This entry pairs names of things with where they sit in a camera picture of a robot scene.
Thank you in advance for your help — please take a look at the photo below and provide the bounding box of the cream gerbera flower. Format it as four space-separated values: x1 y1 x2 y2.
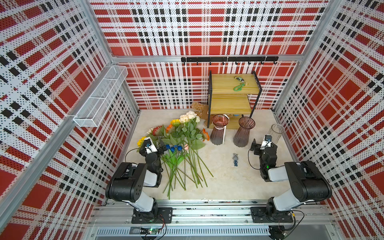
147 128 154 135

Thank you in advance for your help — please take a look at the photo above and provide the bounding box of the red gerbera flower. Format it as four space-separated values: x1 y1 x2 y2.
152 125 164 137

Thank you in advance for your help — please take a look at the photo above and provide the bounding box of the yellow sunflower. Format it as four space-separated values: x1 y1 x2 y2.
137 137 147 148
170 119 181 127

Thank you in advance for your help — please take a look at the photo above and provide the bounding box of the pale pink rose flower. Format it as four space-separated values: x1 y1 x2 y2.
183 111 213 187

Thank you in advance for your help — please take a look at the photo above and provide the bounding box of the white rose flower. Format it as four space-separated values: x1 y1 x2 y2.
192 116 210 187

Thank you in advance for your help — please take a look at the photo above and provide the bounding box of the orange gerbera flower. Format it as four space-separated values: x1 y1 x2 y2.
201 129 210 142
166 124 174 134

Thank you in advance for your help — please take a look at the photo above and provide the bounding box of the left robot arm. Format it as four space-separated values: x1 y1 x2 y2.
106 145 173 225

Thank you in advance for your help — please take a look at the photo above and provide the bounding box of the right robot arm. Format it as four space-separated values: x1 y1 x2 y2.
250 135 332 223

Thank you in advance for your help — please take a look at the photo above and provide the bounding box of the clear glass vase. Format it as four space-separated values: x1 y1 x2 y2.
268 124 285 145

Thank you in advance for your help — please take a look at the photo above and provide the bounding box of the dark ribbed glass vase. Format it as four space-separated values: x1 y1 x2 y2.
233 117 256 148

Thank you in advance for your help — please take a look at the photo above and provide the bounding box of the pink glass vase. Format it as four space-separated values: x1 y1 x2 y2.
210 114 230 145

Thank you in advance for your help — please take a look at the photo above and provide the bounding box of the wooden two-tier shelf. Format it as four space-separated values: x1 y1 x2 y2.
207 71 263 130

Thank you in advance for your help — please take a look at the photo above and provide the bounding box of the green circuit board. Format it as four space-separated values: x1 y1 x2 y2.
140 228 161 235

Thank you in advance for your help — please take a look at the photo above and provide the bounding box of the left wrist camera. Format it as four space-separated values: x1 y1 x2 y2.
143 137 158 154

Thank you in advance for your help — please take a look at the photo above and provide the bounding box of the small grey figurine keychain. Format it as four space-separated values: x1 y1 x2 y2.
233 153 239 167

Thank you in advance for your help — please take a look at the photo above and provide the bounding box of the white wire wall basket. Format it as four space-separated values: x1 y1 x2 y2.
74 66 128 128

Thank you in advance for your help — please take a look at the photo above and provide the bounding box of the green lanyard keychain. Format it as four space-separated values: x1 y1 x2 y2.
233 76 248 92

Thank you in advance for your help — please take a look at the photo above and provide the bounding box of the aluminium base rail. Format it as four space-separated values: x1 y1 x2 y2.
89 200 336 227

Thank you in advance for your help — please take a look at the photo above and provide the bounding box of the black hook rail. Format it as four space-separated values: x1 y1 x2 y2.
181 56 279 64

